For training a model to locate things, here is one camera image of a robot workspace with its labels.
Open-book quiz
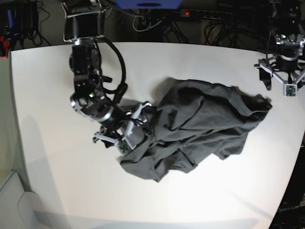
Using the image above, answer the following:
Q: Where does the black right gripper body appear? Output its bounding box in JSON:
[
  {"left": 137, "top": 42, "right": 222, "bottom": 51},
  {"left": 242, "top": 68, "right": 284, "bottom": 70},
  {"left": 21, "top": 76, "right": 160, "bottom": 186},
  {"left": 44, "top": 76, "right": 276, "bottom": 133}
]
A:
[{"left": 100, "top": 107, "right": 131, "bottom": 138}]

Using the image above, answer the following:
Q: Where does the dark grey t-shirt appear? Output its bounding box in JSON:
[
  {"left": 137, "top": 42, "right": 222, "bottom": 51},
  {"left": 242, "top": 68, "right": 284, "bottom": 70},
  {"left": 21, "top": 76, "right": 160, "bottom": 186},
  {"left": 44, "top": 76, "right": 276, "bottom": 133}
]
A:
[{"left": 120, "top": 80, "right": 272, "bottom": 182}]

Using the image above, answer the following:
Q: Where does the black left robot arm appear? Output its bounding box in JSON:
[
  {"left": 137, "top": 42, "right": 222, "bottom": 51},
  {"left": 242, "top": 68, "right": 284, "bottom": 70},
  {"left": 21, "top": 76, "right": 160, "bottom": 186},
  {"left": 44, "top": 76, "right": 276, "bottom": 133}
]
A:
[{"left": 254, "top": 0, "right": 305, "bottom": 97}]

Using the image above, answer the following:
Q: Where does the black power strip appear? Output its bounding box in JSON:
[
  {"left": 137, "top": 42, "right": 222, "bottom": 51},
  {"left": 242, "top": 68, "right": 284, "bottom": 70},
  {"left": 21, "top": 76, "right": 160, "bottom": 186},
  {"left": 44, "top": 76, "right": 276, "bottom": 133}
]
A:
[{"left": 180, "top": 9, "right": 233, "bottom": 20}]

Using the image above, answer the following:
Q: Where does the red clamp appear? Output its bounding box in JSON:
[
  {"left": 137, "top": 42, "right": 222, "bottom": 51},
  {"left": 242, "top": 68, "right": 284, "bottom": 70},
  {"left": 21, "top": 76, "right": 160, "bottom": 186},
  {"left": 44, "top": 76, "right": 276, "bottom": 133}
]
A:
[{"left": 0, "top": 35, "right": 10, "bottom": 58}]

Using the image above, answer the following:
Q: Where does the black equipment rack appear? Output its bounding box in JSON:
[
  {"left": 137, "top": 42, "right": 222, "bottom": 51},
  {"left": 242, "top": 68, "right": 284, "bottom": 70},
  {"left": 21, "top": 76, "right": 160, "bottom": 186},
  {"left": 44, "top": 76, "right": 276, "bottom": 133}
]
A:
[{"left": 0, "top": 0, "right": 51, "bottom": 49}]

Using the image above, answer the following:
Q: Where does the white camera bracket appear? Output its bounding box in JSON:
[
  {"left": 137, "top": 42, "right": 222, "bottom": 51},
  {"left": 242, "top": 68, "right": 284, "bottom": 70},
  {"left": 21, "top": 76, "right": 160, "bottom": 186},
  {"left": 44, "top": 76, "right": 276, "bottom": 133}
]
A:
[
  {"left": 92, "top": 101, "right": 152, "bottom": 155},
  {"left": 254, "top": 56, "right": 305, "bottom": 97}
]

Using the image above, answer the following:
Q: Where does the black cable bundle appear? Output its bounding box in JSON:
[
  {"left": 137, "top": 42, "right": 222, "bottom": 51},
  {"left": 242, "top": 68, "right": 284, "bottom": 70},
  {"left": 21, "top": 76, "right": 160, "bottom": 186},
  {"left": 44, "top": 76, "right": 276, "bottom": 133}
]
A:
[{"left": 133, "top": 9, "right": 275, "bottom": 48}]

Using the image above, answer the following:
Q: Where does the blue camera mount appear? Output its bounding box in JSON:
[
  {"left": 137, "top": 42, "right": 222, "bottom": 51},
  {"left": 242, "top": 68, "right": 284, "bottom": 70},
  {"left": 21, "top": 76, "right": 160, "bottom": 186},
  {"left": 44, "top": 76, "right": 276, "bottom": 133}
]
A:
[{"left": 115, "top": 0, "right": 182, "bottom": 9}]

